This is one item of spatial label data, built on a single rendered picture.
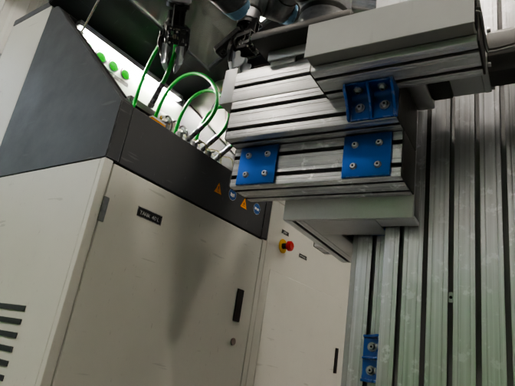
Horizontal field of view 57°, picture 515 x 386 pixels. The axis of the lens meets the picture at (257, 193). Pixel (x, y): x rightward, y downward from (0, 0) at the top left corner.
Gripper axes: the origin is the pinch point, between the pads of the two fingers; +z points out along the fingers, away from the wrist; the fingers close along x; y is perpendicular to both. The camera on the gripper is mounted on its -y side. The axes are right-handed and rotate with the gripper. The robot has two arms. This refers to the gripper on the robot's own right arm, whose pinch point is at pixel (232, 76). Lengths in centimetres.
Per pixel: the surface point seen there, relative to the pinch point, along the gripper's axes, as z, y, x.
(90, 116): 31.0, -14.0, -34.8
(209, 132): -2.0, -36.6, 31.2
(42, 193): 52, -25, -35
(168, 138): 30.9, -2.3, -17.9
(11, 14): -242, -427, 73
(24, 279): 74, -21, -35
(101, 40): -19, -53, -17
